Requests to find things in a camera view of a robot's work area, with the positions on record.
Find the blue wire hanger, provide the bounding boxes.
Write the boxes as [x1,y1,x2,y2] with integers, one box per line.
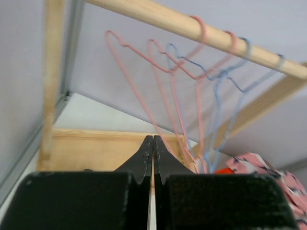
[202,54,285,173]
[165,37,252,168]

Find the wooden clothes rack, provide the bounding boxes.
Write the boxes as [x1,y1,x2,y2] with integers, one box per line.
[37,0,307,170]

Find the pink patterned shorts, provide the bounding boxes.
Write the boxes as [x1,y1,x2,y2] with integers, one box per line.
[226,152,307,230]

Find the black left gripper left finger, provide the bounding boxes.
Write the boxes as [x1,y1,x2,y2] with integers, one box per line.
[0,136,153,230]

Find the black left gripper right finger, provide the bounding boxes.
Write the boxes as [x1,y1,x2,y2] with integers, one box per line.
[153,136,298,230]

